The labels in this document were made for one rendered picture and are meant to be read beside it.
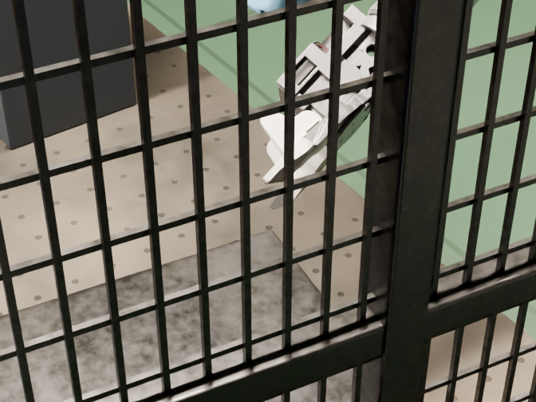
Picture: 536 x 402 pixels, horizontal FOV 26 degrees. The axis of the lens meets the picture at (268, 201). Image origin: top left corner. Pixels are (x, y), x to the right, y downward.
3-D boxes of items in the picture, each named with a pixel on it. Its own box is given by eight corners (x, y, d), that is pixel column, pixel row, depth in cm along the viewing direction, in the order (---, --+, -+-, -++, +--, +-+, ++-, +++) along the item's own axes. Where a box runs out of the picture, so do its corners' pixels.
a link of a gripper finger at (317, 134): (288, 155, 109) (337, 113, 115) (302, 167, 109) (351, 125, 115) (307, 124, 106) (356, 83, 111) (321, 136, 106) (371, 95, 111)
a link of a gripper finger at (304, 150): (226, 149, 107) (282, 104, 113) (273, 191, 106) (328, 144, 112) (238, 128, 104) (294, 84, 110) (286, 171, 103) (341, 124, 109)
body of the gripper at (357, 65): (274, 105, 119) (352, 20, 120) (337, 160, 117) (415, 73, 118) (270, 85, 111) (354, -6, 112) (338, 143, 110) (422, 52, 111)
